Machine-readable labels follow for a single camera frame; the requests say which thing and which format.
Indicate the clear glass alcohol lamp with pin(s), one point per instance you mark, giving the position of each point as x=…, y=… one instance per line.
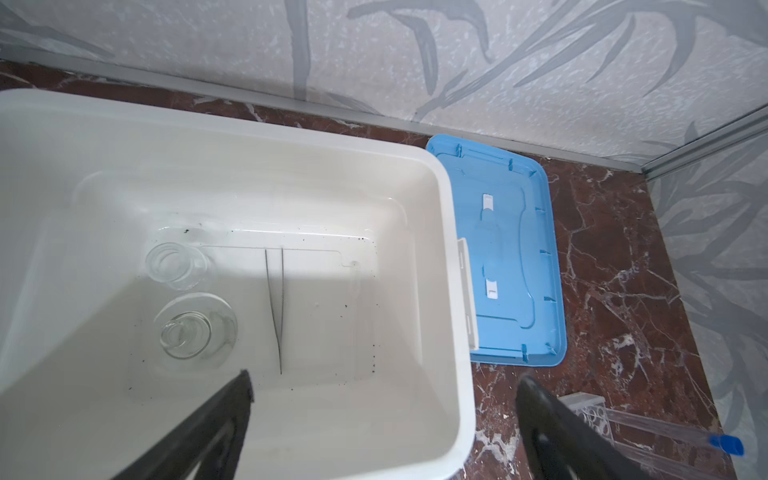
x=195, y=332

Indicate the blue capped test tube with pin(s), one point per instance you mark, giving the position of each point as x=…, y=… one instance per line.
x=662, y=464
x=693, y=436

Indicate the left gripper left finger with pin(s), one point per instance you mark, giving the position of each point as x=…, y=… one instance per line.
x=207, y=444

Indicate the white plastic storage bin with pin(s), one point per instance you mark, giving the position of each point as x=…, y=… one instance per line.
x=339, y=256

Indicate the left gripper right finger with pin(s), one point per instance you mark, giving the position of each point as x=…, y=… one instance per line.
x=559, y=445

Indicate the small clear glass beaker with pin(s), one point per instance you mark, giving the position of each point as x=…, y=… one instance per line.
x=179, y=267

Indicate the clear acrylic test tube rack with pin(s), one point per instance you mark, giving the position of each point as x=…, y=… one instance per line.
x=592, y=410

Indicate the blue plastic bin lid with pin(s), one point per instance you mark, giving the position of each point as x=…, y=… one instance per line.
x=503, y=211

